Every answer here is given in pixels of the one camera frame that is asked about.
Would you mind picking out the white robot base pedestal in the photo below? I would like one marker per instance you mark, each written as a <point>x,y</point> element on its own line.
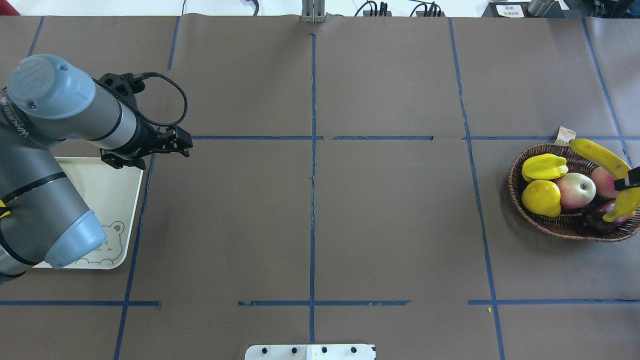
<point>357,351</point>

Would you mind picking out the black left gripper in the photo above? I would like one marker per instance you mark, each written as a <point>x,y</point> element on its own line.
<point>145,139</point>

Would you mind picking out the yellow banana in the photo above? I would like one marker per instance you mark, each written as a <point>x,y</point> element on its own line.
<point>4,210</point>
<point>628,200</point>

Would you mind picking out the yellow starfruit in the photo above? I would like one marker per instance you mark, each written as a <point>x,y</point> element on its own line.
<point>546,166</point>

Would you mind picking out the paper price tag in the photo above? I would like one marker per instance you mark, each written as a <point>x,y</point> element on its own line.
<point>564,137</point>

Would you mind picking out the yellow lemon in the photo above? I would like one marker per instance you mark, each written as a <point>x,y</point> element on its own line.
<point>542,197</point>

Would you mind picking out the white bear tray plate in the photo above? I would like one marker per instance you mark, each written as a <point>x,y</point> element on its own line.
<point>115,210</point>

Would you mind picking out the dark purple eggplant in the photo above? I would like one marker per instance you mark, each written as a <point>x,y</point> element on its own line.
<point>592,220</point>

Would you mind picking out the brown wicker basket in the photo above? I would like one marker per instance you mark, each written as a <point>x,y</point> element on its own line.
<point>569,225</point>

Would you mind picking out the red pink apple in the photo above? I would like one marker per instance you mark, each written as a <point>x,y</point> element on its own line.
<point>604,183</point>

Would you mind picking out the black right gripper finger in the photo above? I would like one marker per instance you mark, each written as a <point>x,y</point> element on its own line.
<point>627,181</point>

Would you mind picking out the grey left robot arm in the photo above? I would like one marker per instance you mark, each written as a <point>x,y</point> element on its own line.
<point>47,100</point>

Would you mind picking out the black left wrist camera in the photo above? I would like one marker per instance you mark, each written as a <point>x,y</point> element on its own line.
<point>124,85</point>

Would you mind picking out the aluminium frame post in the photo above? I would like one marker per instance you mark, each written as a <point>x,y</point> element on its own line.
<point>313,11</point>

